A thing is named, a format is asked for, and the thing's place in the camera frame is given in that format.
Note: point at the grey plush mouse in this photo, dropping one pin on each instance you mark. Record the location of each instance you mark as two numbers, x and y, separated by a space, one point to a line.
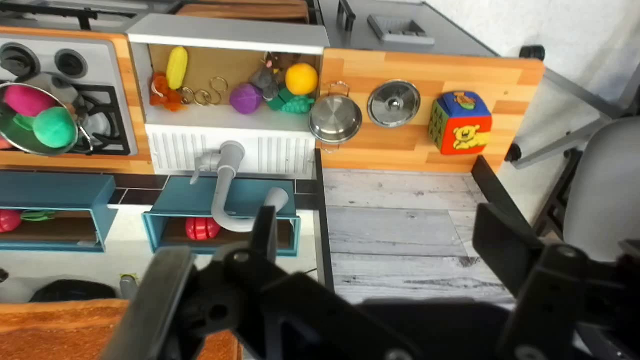
267 80

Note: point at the yellow orange ball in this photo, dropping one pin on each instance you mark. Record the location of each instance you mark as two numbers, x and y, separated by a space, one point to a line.
301 79

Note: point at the white toy sink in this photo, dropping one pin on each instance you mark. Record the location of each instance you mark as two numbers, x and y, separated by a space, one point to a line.
225 135

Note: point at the grey cabinet door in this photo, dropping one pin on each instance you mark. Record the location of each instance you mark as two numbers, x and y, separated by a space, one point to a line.
440 42

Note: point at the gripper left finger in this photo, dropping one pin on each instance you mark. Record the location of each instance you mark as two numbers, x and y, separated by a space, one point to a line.
260 310

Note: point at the purple toy fruit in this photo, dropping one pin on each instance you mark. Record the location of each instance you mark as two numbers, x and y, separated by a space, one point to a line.
245 98

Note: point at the small steel pot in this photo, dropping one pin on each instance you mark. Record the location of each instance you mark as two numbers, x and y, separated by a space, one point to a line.
335 120

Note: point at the steel pot lid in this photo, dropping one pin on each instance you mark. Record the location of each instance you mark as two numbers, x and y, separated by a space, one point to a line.
393 103

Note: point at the grey wheeled metal frame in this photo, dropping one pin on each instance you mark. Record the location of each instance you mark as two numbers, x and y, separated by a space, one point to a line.
580 95

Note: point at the bunch of metal rings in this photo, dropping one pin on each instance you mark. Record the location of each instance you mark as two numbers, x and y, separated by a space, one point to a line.
202 98

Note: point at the green ball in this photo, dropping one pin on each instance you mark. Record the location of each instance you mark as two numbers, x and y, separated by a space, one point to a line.
54 128

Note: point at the yellow toy corn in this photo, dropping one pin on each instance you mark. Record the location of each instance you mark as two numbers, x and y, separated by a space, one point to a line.
177 67

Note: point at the orange towel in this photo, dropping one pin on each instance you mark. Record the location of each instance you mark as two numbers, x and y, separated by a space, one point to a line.
55 330

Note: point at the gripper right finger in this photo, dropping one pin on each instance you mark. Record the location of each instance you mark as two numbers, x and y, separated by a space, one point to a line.
565 300

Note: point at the grey toy tap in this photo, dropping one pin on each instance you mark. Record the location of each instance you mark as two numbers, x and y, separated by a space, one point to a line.
222 190

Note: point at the grey stove knob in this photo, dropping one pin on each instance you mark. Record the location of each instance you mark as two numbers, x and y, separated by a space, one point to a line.
71 63
17 59

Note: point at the black stove burner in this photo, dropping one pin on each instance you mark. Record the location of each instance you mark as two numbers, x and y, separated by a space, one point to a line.
112 125

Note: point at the orange toy carrot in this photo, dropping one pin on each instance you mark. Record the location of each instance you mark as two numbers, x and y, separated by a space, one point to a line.
162 95

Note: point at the green toy vegetable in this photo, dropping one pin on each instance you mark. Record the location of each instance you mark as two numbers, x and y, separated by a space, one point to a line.
37 215

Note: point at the red toy tomato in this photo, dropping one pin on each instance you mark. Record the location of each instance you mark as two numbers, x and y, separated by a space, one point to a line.
200 229

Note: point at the green toy grapes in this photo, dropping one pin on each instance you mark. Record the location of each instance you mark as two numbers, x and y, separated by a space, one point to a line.
292 104

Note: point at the colourful soft cube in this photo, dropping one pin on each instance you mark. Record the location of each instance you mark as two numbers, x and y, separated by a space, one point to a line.
460 125

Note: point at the steel bowl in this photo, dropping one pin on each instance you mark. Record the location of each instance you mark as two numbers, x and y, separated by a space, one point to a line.
15 140

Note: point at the black round object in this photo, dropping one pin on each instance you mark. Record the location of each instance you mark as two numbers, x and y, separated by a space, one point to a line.
72 291

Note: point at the pink ball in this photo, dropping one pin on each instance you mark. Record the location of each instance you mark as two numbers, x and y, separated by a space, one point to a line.
27 100

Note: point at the toy kitchen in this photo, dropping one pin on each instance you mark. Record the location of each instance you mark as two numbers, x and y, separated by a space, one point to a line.
400 65

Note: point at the red toy fruit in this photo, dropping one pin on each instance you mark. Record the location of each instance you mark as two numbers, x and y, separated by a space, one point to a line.
7 221

